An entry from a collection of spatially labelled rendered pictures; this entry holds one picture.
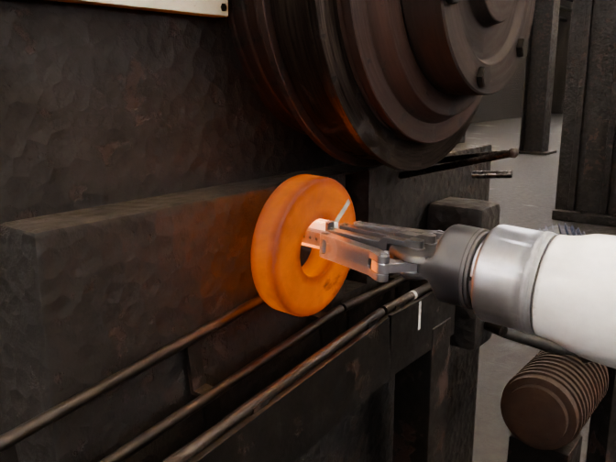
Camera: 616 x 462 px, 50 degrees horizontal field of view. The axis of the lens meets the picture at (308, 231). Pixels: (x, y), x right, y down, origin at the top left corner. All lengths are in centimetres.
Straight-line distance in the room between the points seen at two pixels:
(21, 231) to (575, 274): 45
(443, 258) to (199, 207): 25
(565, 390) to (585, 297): 60
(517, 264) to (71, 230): 38
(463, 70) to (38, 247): 47
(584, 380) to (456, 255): 64
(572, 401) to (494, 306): 57
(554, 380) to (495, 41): 55
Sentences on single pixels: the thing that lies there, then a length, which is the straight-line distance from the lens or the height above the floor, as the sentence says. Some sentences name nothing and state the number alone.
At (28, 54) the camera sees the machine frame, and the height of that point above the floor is 101.
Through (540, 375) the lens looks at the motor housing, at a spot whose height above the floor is 53.
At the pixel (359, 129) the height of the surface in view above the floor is 94.
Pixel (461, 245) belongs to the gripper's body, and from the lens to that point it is 60.
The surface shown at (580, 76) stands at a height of 102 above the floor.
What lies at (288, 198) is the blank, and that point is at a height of 88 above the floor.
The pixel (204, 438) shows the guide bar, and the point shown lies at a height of 68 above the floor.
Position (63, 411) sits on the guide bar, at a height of 72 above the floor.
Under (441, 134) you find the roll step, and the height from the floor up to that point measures 92.
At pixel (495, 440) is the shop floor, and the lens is 202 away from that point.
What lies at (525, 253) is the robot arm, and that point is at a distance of 57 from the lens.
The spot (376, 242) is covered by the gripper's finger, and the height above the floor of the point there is 84.
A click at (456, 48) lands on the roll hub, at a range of 73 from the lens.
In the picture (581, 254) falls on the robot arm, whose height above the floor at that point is 86.
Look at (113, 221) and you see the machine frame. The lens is 62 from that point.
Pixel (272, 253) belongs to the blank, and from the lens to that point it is 65.
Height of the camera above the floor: 99
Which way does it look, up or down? 13 degrees down
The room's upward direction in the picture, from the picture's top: straight up
